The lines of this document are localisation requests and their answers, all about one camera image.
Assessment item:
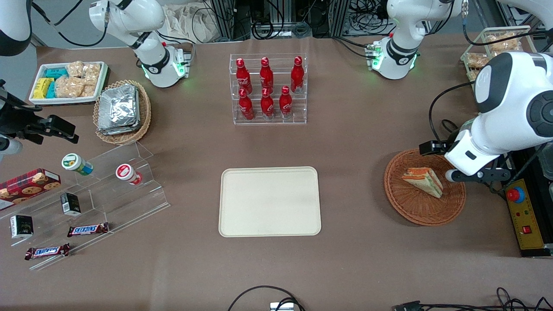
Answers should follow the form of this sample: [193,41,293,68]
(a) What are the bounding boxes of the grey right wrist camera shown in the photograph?
[0,134,23,162]

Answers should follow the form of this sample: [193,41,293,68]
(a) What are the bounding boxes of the Snickers chocolate bar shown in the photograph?
[24,243,71,261]
[67,222,110,238]

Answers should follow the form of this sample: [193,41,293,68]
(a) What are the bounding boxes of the beige cloth bag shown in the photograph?
[163,3,222,44]

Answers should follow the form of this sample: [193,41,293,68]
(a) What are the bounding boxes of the clear acrylic bottle rack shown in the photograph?
[229,53,308,126]

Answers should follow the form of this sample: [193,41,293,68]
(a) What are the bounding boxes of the red lid yogurt cup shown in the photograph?
[115,163,143,186]

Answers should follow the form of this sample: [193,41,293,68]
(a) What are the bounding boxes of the beige plastic tray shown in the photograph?
[218,166,322,238]

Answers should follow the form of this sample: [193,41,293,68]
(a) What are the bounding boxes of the white rectangular snack tray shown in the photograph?
[29,61,109,106]

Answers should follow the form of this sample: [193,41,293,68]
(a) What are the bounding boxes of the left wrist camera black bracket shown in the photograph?
[445,168,512,184]

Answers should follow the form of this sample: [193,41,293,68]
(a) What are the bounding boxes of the black appliance housing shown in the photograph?
[505,143,553,258]

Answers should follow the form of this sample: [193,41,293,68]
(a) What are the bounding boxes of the black looped cable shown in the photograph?
[227,285,305,311]

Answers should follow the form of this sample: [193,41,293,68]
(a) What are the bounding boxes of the red tartan cookie box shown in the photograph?
[0,168,61,211]

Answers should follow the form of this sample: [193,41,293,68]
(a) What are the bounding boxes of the triangular sandwich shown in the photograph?
[402,167,444,198]

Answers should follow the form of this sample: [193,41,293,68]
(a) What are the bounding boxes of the red cola bottle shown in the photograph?
[235,58,253,94]
[279,85,293,118]
[238,88,255,121]
[290,56,305,94]
[259,57,274,92]
[260,87,275,120]

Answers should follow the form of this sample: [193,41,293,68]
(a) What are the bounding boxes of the green lid yogurt cup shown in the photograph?
[61,153,94,177]

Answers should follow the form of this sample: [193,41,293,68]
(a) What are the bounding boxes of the black cable bundle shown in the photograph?
[391,287,553,311]

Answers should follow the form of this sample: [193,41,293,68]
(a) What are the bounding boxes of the yellow emergency stop box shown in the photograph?
[503,179,546,251]

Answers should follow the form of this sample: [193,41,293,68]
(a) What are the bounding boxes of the oval wicker basket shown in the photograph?
[92,79,152,146]

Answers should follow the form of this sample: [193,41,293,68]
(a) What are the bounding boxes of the clear acrylic stepped stand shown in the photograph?
[0,141,171,271]

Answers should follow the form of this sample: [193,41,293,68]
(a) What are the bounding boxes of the round brown wicker basket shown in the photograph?
[384,149,467,227]

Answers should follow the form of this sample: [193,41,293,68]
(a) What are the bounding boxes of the white wire rack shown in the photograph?
[460,25,537,83]

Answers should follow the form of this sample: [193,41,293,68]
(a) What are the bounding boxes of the silver foil pouch stack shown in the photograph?
[97,84,140,136]

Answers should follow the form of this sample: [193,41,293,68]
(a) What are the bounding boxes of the small black carton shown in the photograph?
[10,214,34,239]
[60,192,82,217]

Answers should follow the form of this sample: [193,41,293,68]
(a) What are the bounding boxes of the yellow snack pack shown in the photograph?
[33,77,55,99]

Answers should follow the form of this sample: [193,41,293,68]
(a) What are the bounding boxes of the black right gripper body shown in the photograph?
[0,79,44,140]

